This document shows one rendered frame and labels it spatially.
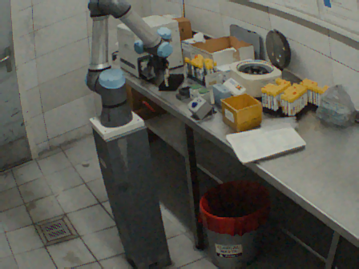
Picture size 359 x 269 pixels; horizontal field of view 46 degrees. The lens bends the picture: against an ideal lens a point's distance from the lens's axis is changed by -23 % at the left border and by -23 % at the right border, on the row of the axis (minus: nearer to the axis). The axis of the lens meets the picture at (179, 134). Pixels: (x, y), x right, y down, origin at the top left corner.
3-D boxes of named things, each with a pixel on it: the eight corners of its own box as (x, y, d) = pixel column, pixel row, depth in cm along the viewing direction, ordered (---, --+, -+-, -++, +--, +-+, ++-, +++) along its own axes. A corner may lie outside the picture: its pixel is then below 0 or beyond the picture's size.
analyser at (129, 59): (119, 67, 303) (115, 25, 289) (160, 54, 313) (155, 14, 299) (141, 80, 278) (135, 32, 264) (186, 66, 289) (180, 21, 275)
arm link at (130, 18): (121, -12, 201) (179, 46, 233) (110, -12, 209) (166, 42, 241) (103, 5, 200) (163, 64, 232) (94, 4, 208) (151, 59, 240)
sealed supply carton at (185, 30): (144, 40, 349) (142, 18, 340) (175, 34, 356) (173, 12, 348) (160, 49, 323) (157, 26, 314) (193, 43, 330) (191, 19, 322)
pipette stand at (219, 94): (211, 106, 240) (209, 86, 236) (224, 102, 243) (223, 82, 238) (222, 114, 232) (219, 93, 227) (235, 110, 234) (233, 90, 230)
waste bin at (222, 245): (191, 253, 278) (183, 194, 257) (244, 229, 292) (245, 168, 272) (225, 282, 248) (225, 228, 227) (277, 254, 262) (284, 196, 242)
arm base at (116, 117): (103, 130, 224) (100, 110, 220) (98, 117, 237) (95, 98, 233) (136, 122, 228) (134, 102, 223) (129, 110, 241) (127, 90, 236)
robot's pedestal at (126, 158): (142, 275, 262) (106, 141, 222) (126, 258, 278) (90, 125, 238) (171, 264, 270) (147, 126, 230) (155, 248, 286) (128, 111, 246)
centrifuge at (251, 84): (219, 86, 259) (215, 65, 253) (267, 77, 267) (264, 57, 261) (240, 105, 239) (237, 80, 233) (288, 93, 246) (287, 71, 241)
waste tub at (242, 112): (222, 121, 226) (219, 99, 221) (248, 113, 231) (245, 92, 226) (238, 134, 215) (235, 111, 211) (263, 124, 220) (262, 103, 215)
